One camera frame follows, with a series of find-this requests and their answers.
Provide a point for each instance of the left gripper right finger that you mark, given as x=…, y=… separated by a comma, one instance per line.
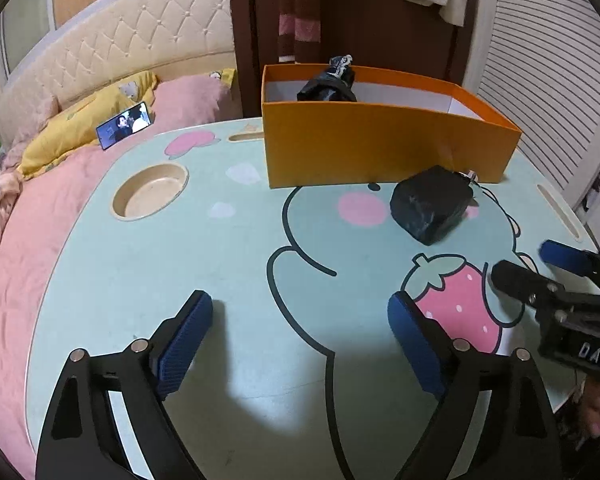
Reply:
x=518, y=440

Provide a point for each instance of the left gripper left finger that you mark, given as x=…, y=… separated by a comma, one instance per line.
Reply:
x=80, y=438

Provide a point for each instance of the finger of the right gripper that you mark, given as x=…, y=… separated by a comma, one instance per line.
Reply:
x=532, y=289
x=581, y=262

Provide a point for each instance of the black pouch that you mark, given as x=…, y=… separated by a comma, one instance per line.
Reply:
x=428, y=205

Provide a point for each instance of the black lace-trimmed cloth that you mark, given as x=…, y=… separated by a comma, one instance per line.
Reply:
x=333, y=84

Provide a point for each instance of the person's right hand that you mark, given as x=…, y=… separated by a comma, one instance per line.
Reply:
x=589, y=408

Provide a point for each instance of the orange cardboard box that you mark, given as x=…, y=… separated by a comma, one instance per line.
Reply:
x=399, y=124

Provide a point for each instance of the white louvred closet door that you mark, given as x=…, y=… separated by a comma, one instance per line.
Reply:
x=538, y=63

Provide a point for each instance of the pink floral blanket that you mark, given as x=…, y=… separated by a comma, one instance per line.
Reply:
x=10, y=180

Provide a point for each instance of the yellow pillow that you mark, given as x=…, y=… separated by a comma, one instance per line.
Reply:
x=85, y=124

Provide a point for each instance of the dark brown wooden door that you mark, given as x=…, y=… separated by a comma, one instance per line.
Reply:
x=393, y=34

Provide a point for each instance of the smartphone on bed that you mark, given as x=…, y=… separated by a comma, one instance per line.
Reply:
x=132, y=120

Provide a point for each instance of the pink duvet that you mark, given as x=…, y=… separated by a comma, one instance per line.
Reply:
x=39, y=225

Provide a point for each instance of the maroon pink striped scarf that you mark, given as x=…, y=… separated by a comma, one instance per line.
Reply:
x=299, y=31

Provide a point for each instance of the cream tufted headboard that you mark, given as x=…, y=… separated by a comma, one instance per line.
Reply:
x=120, y=38

